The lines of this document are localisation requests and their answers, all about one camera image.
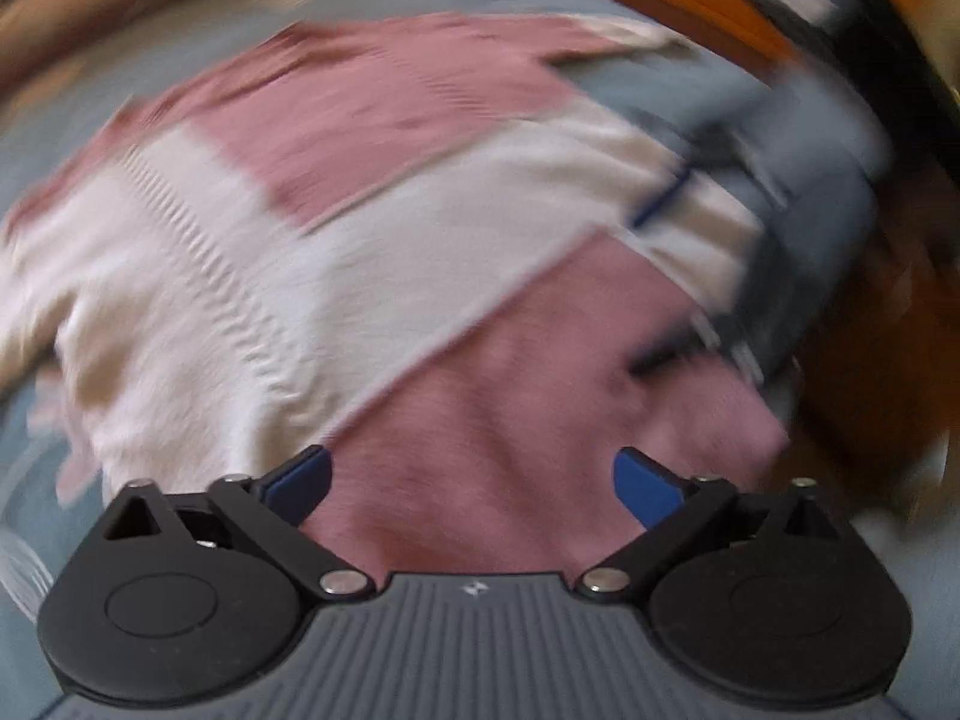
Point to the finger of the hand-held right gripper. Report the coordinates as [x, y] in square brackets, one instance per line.
[667, 199]
[671, 354]

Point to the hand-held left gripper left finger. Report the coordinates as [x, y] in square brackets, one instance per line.
[300, 484]

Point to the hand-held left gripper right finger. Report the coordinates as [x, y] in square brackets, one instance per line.
[641, 487]

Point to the pink and white sweater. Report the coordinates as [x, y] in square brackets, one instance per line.
[412, 277]

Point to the blue floral bed sheet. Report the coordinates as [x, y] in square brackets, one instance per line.
[637, 82]

